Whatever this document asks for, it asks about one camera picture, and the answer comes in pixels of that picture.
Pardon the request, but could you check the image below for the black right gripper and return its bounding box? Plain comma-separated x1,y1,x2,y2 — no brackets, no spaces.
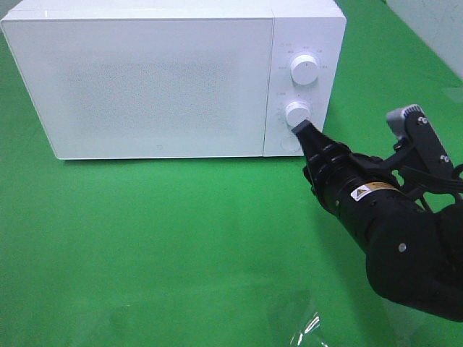
291,119,395,207

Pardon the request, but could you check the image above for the round door release button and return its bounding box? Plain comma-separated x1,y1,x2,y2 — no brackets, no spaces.
281,135,301,153

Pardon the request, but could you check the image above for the white microwave door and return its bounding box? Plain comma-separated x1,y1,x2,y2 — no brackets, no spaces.
2,19,273,159

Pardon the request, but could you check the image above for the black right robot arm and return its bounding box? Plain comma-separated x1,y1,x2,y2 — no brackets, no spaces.
293,121,462,322

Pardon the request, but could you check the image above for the white control knob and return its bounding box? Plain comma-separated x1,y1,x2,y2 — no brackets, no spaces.
289,53,319,85
285,101,311,127

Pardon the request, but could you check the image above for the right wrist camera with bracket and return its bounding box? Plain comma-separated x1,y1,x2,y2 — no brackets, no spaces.
375,103,463,198

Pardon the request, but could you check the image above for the white microwave oven body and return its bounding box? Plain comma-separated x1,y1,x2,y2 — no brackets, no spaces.
1,1,347,157

